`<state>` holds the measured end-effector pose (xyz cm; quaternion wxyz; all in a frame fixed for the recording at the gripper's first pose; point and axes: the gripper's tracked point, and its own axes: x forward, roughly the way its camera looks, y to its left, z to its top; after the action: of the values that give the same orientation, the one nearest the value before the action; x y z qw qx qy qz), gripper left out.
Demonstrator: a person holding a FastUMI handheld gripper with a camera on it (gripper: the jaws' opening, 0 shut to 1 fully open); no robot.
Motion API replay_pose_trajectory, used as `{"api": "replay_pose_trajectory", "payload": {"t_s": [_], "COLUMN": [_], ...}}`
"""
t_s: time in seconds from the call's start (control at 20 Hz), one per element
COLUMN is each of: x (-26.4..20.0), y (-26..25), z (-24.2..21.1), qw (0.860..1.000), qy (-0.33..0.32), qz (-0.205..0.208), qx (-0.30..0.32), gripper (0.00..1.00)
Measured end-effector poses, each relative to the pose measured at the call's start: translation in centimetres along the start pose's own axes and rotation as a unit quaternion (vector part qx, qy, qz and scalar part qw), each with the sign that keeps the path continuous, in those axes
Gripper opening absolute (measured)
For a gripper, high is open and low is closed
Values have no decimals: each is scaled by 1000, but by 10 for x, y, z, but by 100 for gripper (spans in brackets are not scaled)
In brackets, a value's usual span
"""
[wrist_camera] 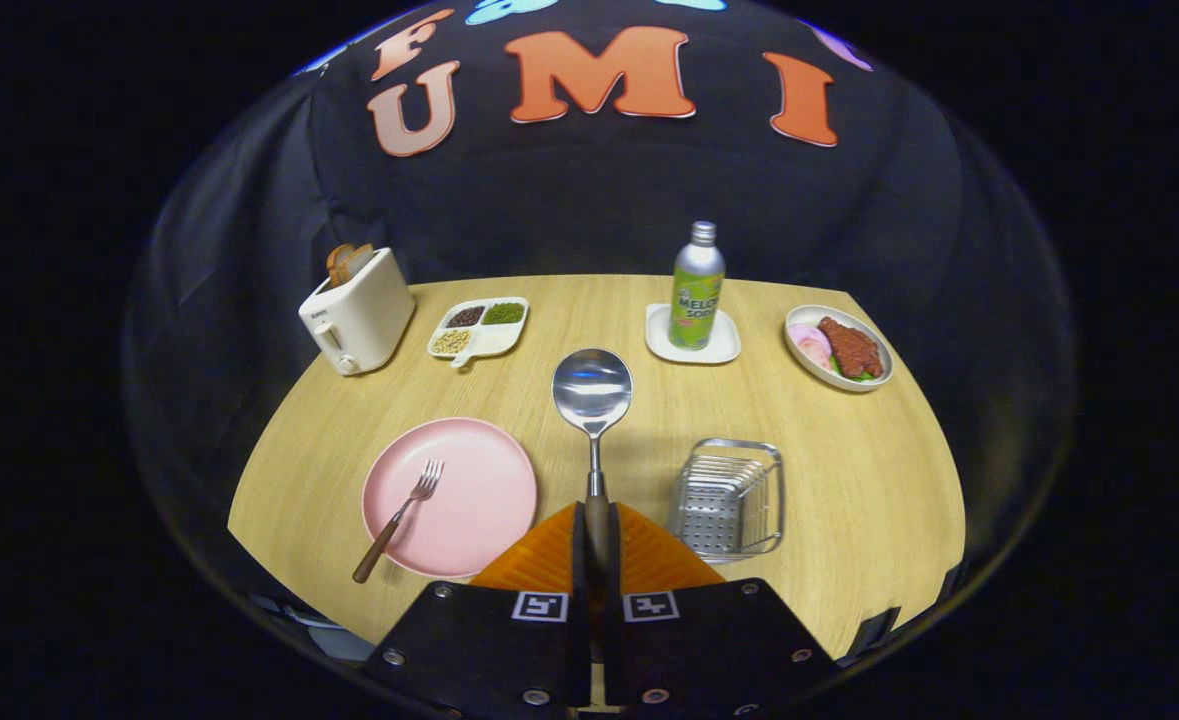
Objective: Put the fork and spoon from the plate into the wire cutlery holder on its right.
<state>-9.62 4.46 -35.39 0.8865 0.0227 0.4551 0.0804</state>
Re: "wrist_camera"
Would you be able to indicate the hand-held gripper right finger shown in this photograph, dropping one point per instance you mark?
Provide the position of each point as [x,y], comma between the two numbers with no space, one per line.
[615,560]

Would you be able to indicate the green soda bottle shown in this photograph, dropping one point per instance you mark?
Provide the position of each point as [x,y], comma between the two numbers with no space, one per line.
[697,300]

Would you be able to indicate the toast bread slice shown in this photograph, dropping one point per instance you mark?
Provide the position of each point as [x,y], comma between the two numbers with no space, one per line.
[359,260]
[337,262]

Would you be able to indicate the pink ham slices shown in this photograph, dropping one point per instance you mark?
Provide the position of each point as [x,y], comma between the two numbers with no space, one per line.
[809,345]

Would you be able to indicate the pile of green beans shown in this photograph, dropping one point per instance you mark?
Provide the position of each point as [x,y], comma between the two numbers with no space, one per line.
[503,313]

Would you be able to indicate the pile of yellow soybeans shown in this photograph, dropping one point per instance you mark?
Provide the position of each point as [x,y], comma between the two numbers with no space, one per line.
[450,342]

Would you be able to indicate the white divided dish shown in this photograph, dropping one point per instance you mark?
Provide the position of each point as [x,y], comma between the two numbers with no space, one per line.
[494,342]

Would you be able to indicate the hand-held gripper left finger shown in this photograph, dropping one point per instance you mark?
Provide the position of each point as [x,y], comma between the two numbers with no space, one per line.
[579,560]

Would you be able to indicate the brown meat piece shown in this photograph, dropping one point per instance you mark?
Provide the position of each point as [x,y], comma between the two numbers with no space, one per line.
[852,350]

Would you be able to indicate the white oval food plate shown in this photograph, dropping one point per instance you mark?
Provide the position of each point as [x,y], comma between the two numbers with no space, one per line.
[829,380]

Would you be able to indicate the pink round plate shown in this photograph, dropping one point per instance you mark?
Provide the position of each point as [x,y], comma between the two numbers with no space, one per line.
[479,500]

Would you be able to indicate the white square coaster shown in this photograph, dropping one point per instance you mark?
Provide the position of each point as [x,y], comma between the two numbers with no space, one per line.
[659,340]

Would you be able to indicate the pile of dark beans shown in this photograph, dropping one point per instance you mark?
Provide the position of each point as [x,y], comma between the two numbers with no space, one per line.
[466,316]

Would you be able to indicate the white toaster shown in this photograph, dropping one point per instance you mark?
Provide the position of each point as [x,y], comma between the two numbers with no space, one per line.
[364,315]

